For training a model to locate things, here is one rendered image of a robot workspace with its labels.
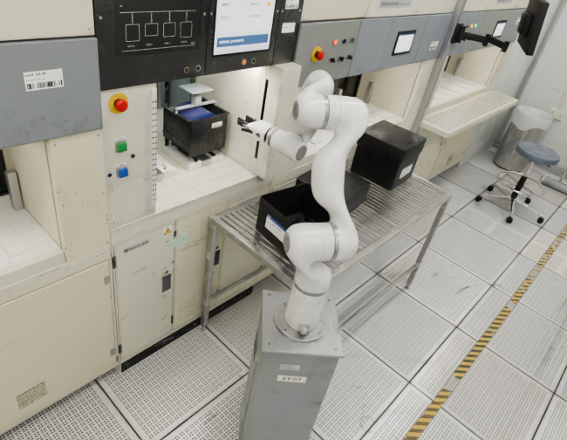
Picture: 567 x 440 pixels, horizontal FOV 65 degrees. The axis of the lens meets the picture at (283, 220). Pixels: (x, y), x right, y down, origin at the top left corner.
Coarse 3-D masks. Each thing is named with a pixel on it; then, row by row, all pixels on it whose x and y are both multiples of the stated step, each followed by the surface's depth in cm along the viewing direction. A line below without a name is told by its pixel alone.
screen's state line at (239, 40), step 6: (240, 36) 164; (246, 36) 166; (252, 36) 168; (258, 36) 170; (264, 36) 173; (222, 42) 159; (228, 42) 161; (234, 42) 163; (240, 42) 165; (246, 42) 167; (252, 42) 170; (258, 42) 172; (264, 42) 174
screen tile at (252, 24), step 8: (256, 0) 161; (264, 0) 164; (272, 0) 166; (256, 8) 163; (264, 8) 165; (248, 16) 162; (264, 16) 167; (248, 24) 164; (256, 24) 167; (264, 24) 170
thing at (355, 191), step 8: (304, 176) 224; (352, 176) 232; (296, 184) 223; (344, 184) 224; (352, 184) 225; (360, 184) 227; (368, 184) 228; (344, 192) 218; (352, 192) 219; (360, 192) 222; (352, 200) 218; (360, 200) 229; (352, 208) 224
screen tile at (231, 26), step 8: (224, 0) 151; (232, 0) 153; (240, 0) 156; (224, 8) 152; (232, 8) 155; (240, 8) 157; (240, 16) 159; (224, 24) 156; (232, 24) 158; (240, 24) 161; (224, 32) 158; (232, 32) 160
